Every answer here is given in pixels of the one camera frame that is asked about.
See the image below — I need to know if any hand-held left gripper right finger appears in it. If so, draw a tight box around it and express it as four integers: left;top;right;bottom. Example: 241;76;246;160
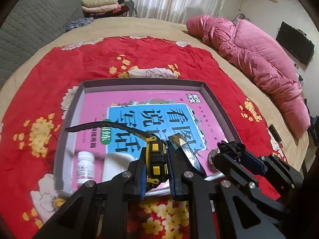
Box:
166;148;287;239

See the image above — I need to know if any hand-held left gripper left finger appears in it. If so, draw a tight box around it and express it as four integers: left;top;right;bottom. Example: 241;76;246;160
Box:
32;148;150;239

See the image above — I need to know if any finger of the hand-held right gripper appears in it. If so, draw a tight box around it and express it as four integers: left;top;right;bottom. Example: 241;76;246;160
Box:
217;141;287;177
213;152;260;191

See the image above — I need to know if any yellow black tape measure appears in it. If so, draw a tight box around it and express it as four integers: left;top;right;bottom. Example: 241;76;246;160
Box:
65;121;171;185

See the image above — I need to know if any white plastic case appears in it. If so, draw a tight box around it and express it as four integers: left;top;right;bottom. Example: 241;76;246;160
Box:
102;153;136;182

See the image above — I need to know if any white pill bottle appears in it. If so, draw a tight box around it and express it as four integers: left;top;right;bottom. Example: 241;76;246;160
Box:
76;151;96;186

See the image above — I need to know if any grey cardboard tray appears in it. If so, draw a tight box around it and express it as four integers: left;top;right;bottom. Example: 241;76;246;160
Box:
53;79;243;200

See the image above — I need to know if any dark clothing pile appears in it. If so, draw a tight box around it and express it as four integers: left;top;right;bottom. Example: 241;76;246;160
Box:
303;97;319;152

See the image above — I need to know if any pink and blue book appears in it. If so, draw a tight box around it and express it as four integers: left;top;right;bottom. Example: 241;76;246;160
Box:
67;90;236;192

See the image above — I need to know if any pink quilted duvet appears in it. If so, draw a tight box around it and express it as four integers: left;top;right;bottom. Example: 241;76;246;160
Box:
186;15;312;140

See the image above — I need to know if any red floral blanket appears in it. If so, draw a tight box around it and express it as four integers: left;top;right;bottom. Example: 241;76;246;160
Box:
0;36;287;239

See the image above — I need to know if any black flat television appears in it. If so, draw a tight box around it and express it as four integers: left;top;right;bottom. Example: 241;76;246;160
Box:
275;21;315;67

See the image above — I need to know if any beige bed sheet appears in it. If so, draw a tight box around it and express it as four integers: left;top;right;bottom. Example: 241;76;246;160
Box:
0;17;309;180

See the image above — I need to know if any blue patterned cloth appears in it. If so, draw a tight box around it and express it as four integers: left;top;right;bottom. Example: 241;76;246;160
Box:
66;17;94;32

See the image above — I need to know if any dark red clothing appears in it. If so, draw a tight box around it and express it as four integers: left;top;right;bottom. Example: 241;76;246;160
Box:
115;5;130;16

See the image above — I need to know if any white curtain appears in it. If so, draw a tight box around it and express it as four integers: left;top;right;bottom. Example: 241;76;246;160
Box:
126;0;230;30

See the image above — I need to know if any pink folded garment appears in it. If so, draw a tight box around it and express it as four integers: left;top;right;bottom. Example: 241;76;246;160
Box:
83;4;119;14

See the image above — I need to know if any beige folded garment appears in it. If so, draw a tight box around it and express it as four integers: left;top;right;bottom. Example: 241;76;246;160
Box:
82;0;117;8

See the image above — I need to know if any grey quilted cover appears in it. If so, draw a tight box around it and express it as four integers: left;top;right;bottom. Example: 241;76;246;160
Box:
0;0;85;90

